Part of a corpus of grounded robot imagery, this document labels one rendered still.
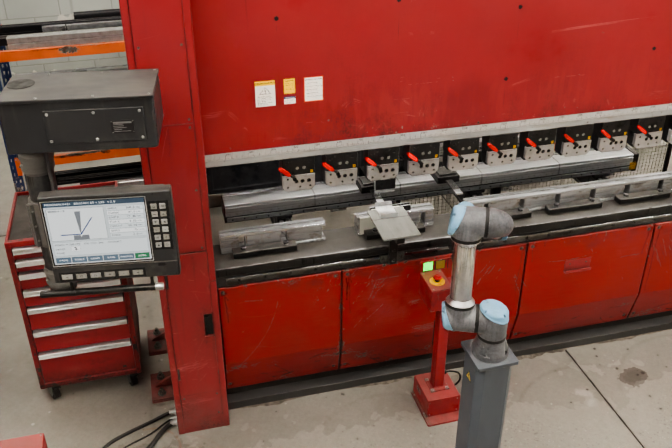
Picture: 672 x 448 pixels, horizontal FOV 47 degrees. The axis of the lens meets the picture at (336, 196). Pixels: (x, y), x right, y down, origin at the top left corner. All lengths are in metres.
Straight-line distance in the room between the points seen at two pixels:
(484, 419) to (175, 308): 1.42
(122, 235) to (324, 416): 1.68
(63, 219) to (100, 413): 1.64
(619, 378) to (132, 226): 2.79
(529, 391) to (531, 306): 0.44
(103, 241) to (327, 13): 1.28
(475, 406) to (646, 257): 1.54
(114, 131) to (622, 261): 2.81
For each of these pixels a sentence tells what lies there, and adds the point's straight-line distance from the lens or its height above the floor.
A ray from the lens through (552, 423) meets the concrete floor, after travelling 4.20.
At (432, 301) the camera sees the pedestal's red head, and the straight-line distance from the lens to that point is 3.64.
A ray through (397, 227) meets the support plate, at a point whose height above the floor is 1.00.
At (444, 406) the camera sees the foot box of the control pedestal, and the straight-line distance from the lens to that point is 4.09.
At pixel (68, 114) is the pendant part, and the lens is 2.70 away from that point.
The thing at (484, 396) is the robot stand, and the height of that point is 0.61.
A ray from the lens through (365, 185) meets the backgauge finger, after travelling 3.91.
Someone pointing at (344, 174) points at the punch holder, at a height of 1.22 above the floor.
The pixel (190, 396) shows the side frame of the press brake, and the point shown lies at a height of 0.24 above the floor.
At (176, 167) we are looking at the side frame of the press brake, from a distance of 3.20.
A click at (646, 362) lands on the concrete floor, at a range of 4.70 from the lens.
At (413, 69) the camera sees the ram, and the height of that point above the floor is 1.71.
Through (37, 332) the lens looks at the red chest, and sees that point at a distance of 4.07.
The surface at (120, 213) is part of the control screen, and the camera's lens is 2.82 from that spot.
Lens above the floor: 2.92
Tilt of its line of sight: 30 degrees down
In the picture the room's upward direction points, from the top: straight up
